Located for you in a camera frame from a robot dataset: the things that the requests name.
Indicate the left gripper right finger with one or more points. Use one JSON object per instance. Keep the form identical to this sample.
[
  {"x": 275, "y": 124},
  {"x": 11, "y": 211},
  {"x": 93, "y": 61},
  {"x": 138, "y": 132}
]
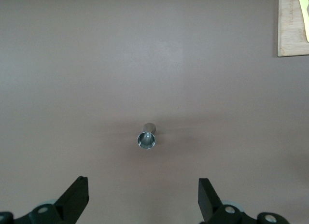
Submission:
[{"x": 210, "y": 202}]

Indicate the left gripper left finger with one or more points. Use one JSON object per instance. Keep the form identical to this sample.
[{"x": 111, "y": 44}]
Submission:
[{"x": 72, "y": 197}]

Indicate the steel jigger measuring cup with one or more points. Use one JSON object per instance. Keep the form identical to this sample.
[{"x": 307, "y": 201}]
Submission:
[{"x": 146, "y": 140}]

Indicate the bamboo cutting board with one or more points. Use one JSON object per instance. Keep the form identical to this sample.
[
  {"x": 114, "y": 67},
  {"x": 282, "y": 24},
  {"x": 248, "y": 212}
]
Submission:
[{"x": 289, "y": 28}]

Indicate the yellow plastic knife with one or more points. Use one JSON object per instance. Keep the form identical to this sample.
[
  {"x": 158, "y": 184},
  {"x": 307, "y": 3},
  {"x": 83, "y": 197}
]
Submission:
[{"x": 304, "y": 11}]

